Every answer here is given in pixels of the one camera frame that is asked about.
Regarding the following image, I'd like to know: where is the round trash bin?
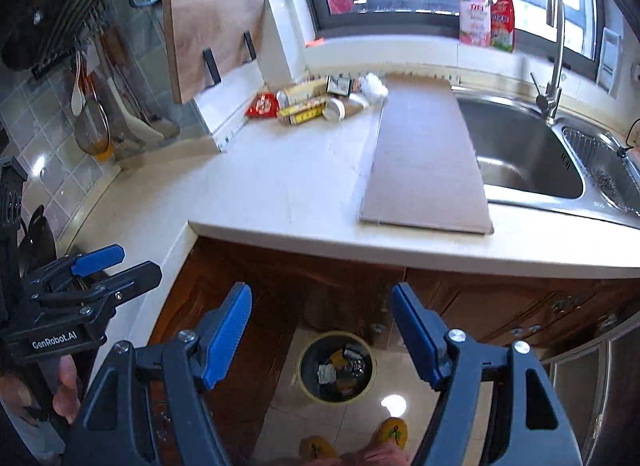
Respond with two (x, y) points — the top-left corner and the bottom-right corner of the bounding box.
(296, 331), (376, 403)

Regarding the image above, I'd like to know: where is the white paper cup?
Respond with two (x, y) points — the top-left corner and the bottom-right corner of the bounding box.
(322, 96), (347, 123)

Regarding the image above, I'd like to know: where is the red spray bottle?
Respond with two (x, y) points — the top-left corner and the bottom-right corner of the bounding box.
(487, 0), (516, 52)

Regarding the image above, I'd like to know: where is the brown cardboard sheet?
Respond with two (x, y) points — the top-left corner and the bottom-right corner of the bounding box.
(359, 76), (495, 235)

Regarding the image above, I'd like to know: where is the black cutting board holder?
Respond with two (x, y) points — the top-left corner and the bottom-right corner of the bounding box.
(202, 32), (258, 87)

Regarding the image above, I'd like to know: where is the white spatula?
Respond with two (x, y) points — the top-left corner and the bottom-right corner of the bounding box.
(107, 76), (166, 143)

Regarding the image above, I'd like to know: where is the wooden cutting board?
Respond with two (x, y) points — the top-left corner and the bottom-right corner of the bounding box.
(162, 0), (267, 105)

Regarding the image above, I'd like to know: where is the white socket cover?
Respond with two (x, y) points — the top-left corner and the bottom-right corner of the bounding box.
(595, 26), (623, 96)

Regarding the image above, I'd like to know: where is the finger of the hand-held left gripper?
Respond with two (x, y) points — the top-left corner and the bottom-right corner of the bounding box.
(35, 261), (162, 331)
(27, 245), (125, 293)

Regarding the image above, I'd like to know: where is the black cable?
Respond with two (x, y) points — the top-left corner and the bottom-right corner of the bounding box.
(617, 118), (640, 157)

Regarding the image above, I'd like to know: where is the black range hood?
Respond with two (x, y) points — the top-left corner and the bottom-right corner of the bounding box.
(0, 0), (141, 79)

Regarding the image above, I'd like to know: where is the white rice paddle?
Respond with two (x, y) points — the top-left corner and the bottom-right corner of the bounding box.
(70, 50), (83, 117)

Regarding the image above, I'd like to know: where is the stainless steel sink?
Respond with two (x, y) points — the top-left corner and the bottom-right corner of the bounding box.
(452, 86), (640, 231)

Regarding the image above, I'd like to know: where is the yellow paper box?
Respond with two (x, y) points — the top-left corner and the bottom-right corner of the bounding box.
(277, 102), (326, 125)

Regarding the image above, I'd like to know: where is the pink soap bottle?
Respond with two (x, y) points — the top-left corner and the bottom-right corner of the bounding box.
(457, 0), (492, 46)

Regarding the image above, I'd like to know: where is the metal mesh strainer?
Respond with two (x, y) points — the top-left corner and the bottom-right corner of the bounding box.
(75, 96), (111, 157)

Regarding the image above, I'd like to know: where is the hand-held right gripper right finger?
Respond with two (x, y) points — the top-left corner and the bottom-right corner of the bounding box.
(390, 283), (581, 466)

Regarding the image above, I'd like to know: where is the white tissue wad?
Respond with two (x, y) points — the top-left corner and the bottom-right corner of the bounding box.
(360, 73), (390, 96)

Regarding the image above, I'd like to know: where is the steel faucet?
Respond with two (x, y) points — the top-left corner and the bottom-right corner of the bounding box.
(530, 0), (566, 124)

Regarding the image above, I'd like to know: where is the red snack packet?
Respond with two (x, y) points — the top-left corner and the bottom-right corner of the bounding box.
(245, 93), (278, 119)

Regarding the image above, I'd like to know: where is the person's left hand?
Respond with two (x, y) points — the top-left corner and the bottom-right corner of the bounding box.
(0, 355), (82, 424)

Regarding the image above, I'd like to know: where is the brown wooden base cabinet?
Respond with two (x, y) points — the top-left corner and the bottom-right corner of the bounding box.
(150, 238), (640, 466)

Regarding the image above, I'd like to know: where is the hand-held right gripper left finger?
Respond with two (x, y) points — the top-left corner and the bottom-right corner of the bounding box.
(62, 282), (252, 466)

